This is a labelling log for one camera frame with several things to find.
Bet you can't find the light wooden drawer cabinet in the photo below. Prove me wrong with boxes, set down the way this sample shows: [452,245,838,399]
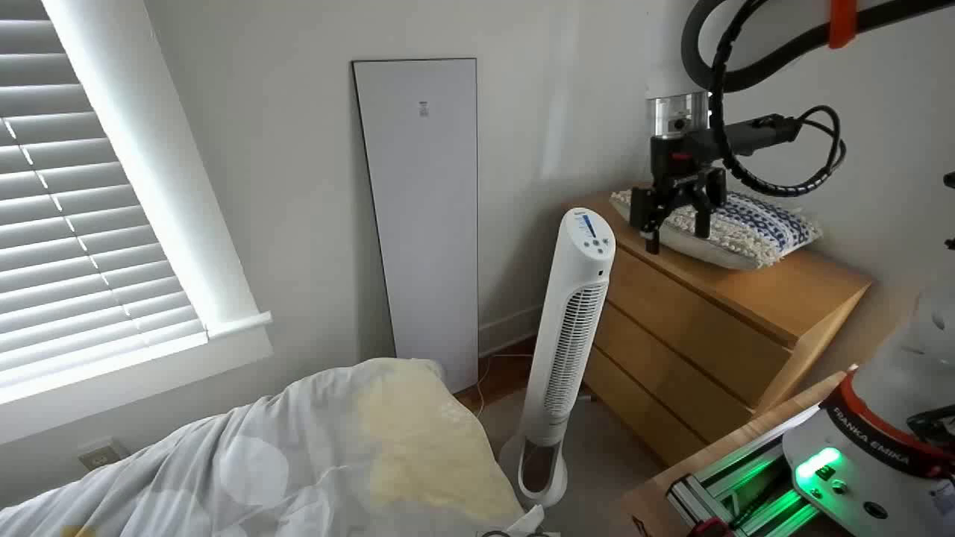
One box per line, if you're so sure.
[578,190,878,468]

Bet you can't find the white window sill frame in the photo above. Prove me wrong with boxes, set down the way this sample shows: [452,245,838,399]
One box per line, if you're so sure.
[0,0,278,447]

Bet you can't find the white wall outlet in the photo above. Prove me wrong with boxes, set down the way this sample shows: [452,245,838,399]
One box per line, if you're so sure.
[76,436,128,471]

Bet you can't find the white window blinds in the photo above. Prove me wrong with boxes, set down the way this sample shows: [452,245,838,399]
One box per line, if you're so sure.
[0,0,204,378]

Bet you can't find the thin black camera cable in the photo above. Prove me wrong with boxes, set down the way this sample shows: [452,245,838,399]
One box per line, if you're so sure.
[714,101,851,199]

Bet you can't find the bed with yellow blanket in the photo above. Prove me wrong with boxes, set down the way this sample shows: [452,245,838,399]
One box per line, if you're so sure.
[0,356,549,537]

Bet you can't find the orange cable strap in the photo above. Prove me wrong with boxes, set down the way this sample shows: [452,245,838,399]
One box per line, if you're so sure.
[826,0,862,51]

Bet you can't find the white tower fan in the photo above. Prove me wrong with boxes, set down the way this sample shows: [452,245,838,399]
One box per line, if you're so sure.
[498,205,617,508]

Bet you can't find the blue white woven pillow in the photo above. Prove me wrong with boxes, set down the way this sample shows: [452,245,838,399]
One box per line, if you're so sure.
[605,187,825,274]

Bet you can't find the white flat panel board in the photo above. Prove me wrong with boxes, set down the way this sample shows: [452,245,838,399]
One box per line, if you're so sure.
[350,56,484,393]

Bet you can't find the robot arm with orange ring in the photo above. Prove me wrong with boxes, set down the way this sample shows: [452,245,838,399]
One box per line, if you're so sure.
[680,0,955,98]

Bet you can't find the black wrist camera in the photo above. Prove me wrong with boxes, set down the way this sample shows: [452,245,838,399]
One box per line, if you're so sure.
[723,110,805,154]

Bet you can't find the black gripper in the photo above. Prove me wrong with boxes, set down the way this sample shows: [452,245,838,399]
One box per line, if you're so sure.
[631,129,731,256]

